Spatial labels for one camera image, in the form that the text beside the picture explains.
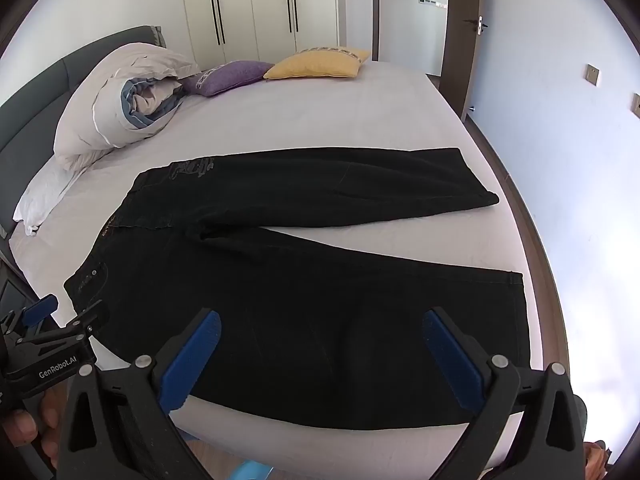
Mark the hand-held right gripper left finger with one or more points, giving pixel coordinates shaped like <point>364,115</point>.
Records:
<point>195,360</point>

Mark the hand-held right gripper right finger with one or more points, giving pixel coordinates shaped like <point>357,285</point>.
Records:
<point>455,360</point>

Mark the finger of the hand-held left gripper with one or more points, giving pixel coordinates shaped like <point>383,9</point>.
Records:
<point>82,321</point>
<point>42,306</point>

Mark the black pants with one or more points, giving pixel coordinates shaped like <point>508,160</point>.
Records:
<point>300,300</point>

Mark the person's left hand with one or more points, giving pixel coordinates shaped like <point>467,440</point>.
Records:
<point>50,415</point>

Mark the white pillow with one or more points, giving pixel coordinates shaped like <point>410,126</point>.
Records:
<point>45,195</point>

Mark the blue object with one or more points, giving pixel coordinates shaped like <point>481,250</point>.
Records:
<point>252,472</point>

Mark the person's grey clothing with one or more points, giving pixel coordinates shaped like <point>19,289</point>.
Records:
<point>580,415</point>

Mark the folded white duvet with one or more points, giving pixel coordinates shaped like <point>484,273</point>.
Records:
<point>95,105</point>

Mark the bed with white sheet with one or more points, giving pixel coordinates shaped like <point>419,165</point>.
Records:
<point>325,120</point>

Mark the brown door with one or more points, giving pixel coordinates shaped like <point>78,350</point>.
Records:
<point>457,35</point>

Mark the white wardrobe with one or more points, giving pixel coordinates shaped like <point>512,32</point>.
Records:
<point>250,5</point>

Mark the grey wall socket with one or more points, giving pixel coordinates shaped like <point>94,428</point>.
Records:
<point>592,75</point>
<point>636,106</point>

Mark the wall switch panel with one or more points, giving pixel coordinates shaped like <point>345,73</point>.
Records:
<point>431,2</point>

